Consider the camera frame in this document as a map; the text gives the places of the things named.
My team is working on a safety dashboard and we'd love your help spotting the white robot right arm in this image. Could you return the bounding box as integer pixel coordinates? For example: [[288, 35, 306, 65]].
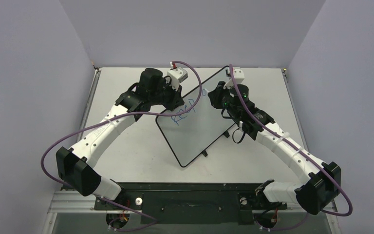
[[207, 81, 341, 215]]

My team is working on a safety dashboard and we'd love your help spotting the aluminium table frame rail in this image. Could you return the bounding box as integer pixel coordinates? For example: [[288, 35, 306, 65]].
[[46, 67, 102, 234]]

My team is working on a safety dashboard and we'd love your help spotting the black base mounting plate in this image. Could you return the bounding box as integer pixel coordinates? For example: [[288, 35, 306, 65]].
[[93, 182, 288, 225]]

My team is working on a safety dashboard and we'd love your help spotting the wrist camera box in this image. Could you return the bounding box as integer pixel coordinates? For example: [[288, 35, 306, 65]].
[[166, 68, 188, 91], [223, 67, 245, 90]]

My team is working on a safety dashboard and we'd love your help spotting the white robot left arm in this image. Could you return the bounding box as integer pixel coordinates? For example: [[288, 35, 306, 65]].
[[56, 68, 188, 210]]

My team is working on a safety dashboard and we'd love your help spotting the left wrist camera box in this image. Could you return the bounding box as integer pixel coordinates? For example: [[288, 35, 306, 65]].
[[166, 68, 188, 91]]

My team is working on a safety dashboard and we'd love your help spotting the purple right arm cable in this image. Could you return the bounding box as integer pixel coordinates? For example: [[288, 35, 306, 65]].
[[227, 63, 354, 232]]

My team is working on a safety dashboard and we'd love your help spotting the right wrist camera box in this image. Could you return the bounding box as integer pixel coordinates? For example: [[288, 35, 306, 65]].
[[223, 67, 245, 90]]

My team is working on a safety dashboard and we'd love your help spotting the white whiteboard black frame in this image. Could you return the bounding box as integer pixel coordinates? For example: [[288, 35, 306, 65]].
[[155, 66, 234, 168]]

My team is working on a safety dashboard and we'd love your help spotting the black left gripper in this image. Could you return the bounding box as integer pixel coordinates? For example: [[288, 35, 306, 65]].
[[150, 79, 184, 112]]

